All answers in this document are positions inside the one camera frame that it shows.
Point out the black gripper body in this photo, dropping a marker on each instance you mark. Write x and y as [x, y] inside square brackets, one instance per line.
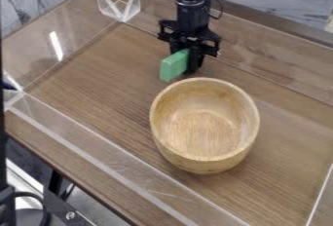
[191, 26]

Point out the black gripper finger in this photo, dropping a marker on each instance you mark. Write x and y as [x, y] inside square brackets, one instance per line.
[178, 45]
[195, 59]

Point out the green rectangular block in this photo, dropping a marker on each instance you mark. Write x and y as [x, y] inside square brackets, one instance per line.
[174, 65]

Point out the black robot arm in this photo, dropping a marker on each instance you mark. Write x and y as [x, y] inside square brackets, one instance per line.
[189, 33]

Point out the brown wooden bowl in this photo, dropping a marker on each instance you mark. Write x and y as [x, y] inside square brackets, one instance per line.
[205, 124]

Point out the blue object at left edge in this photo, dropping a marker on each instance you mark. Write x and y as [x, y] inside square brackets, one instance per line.
[8, 86]

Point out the black table leg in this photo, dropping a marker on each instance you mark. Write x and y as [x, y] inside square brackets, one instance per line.
[55, 183]

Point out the clear acrylic corner bracket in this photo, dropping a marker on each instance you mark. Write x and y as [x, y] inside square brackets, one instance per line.
[119, 10]

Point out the grey metal base plate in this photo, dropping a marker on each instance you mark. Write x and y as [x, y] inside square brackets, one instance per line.
[54, 213]

